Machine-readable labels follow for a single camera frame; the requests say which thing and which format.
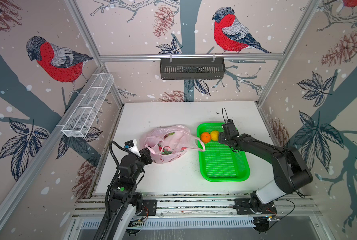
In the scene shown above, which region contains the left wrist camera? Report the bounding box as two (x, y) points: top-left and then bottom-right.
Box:
(124, 139), (141, 158)

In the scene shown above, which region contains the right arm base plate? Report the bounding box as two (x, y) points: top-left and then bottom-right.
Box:
(233, 198), (277, 215)

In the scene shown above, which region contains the orange fruit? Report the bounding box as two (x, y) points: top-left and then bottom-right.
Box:
(200, 132), (212, 144)

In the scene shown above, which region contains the green plastic basket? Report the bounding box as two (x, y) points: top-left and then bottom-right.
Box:
(196, 121), (251, 183)

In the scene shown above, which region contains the aluminium mounting rail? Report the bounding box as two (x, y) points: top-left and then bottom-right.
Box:
(71, 194), (323, 219)

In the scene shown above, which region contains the white mesh wall shelf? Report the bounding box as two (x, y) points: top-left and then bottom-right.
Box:
(61, 73), (114, 138)

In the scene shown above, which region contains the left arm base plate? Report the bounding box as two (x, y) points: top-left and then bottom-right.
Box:
(135, 200), (157, 217)

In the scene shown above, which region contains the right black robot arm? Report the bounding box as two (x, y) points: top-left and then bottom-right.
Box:
(218, 120), (313, 214)

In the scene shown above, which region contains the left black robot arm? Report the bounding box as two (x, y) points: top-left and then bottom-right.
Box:
(93, 140), (152, 240)

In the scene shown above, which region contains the pink plastic bag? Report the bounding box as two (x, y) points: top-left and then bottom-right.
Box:
(140, 125), (206, 164)

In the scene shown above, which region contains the yellow lemon fruit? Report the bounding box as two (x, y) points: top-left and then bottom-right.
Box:
(210, 131), (220, 142)

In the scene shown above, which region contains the black hanging wire basket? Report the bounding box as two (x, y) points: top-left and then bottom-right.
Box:
(160, 58), (226, 80)

